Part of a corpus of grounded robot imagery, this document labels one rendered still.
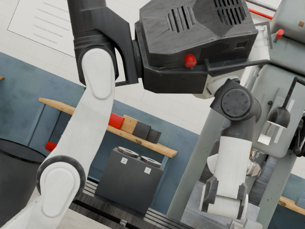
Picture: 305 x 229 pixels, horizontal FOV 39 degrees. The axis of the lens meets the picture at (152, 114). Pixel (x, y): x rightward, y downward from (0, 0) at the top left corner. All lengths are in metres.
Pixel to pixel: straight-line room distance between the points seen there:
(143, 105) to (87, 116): 4.77
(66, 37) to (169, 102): 1.76
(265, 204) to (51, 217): 1.15
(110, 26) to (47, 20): 5.32
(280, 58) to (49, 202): 0.94
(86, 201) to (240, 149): 0.71
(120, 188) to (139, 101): 4.34
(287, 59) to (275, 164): 0.64
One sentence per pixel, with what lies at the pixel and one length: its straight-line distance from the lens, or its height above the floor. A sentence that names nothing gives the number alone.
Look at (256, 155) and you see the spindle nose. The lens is 1.71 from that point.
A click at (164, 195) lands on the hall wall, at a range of 6.01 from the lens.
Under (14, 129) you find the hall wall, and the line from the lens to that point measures 6.55.
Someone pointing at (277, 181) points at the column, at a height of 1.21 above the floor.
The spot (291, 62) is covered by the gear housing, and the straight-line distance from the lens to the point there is 1.64.
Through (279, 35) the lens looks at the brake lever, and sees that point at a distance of 1.51.
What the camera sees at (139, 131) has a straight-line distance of 5.47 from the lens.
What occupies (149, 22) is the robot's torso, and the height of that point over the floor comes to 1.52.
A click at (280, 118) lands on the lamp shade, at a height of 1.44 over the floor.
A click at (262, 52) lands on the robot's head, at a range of 1.40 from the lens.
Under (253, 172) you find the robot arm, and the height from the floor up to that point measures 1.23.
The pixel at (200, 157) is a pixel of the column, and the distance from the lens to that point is 2.09.
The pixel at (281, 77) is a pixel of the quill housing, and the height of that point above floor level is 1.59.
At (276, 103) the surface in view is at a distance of 1.61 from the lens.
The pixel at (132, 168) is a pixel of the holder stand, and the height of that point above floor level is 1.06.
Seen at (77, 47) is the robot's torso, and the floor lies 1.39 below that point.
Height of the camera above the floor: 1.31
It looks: 1 degrees down
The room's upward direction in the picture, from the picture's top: 23 degrees clockwise
